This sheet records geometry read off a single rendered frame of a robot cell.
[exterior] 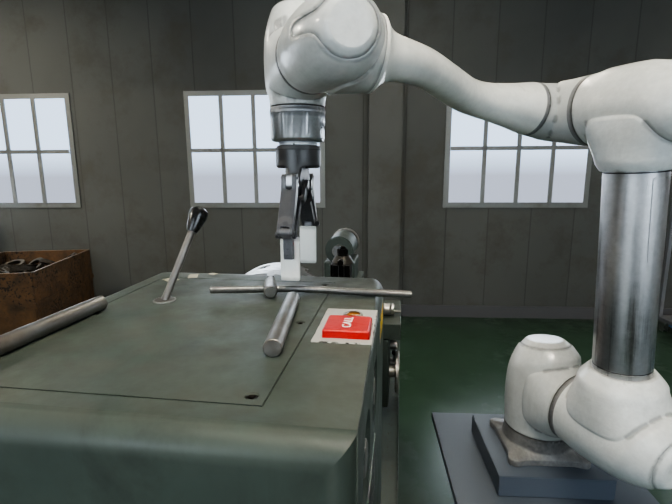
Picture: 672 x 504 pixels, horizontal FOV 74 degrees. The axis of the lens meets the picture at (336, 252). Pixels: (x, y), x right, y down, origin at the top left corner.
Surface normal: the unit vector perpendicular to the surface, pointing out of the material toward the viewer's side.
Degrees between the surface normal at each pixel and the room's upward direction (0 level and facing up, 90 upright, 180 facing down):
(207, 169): 90
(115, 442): 63
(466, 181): 90
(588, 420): 91
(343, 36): 86
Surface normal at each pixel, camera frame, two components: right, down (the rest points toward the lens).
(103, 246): -0.06, 0.18
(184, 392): 0.00, -0.98
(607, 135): -0.94, 0.22
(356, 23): 0.18, 0.17
